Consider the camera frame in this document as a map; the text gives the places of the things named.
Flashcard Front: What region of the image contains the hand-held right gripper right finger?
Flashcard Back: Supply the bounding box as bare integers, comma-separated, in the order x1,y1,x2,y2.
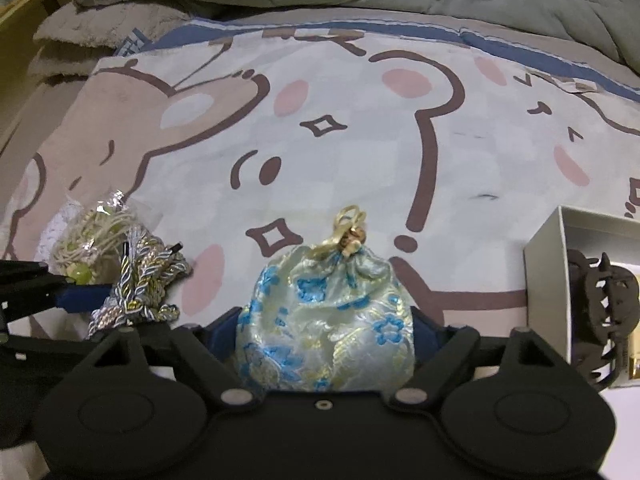
390,307,553,406

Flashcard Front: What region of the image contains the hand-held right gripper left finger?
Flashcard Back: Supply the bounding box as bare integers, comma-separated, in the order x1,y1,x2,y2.
86,307,257,406

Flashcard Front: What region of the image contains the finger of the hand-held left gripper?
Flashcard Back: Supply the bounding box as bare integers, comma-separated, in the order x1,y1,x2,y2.
0,259,115,322
0,327,108,353

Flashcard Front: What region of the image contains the braided cord tassel bundle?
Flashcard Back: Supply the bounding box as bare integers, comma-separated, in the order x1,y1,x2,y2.
89,237,194,337

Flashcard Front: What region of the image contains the floral brocade drawstring pouch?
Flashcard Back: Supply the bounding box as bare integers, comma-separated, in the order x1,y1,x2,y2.
235,205,416,394

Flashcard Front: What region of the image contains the white cardboard box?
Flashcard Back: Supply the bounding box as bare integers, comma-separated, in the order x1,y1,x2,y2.
523,205,640,392

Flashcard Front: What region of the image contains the dark brown hair claw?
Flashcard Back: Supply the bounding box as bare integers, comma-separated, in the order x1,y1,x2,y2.
566,251,637,390

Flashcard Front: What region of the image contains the beige yarn in clear bag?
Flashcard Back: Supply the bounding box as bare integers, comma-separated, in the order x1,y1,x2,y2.
52,189,142,283

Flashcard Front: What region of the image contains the white crochet piece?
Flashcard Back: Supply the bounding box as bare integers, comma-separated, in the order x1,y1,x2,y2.
40,199,83,263

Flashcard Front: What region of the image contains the bear printed blanket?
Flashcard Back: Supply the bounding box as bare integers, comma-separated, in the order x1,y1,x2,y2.
0,24,640,341

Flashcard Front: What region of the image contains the beige fleece blanket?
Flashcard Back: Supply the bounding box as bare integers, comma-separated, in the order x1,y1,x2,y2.
27,1,223,80

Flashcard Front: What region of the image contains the blue striped cloth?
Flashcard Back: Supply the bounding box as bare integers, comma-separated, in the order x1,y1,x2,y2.
114,16,640,97

